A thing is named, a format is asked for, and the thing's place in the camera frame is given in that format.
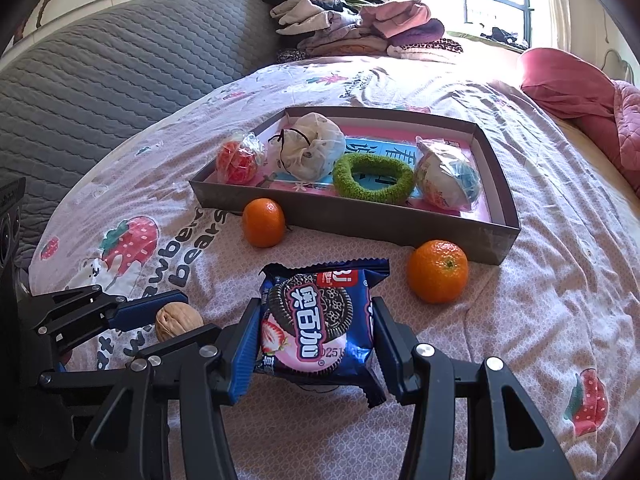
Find shallow cardboard box tray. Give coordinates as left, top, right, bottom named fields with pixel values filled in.
left=188, top=105, right=522, bottom=267

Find beige drawstring cloth pouch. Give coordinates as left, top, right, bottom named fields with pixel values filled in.
left=268, top=112, right=346, bottom=182

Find brown walnut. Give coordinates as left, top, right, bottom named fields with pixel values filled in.
left=155, top=301, right=204, bottom=342

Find blue Oreo cookie packet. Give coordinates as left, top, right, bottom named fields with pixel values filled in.
left=254, top=258, right=390, bottom=408

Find pink pillow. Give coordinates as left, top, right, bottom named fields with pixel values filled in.
left=521, top=48, right=615, bottom=119

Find red toy egg packet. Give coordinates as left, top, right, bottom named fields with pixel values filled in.
left=215, top=132, right=267, bottom=185

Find pink quilted blanket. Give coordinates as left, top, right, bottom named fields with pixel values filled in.
left=574, top=79, right=640, bottom=196

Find items on window sill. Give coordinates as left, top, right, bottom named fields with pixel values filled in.
left=480, top=26, right=529, bottom=51

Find green fuzzy ring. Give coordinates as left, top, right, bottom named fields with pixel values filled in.
left=331, top=152, right=416, bottom=207

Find pink blue children's book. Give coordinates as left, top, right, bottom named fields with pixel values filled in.
left=207, top=119, right=494, bottom=224

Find pink strawberry print bedsheet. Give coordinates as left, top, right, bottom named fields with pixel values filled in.
left=28, top=58, right=639, bottom=479

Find orange tangerine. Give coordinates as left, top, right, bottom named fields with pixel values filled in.
left=406, top=240, right=469, bottom=304
left=242, top=198, right=286, bottom=248

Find blue white toy egg packet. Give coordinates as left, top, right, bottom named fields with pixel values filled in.
left=414, top=136, right=483, bottom=212

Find white heart shaped chair back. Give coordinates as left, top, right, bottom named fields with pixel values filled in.
left=601, top=49, right=634, bottom=84

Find grey quilted headboard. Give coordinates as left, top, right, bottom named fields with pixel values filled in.
left=1, top=0, right=278, bottom=266

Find cream right curtain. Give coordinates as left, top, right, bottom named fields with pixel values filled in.
left=549, top=0, right=572, bottom=51

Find pile of folded clothes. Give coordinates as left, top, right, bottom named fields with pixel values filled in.
left=262, top=0, right=463, bottom=63

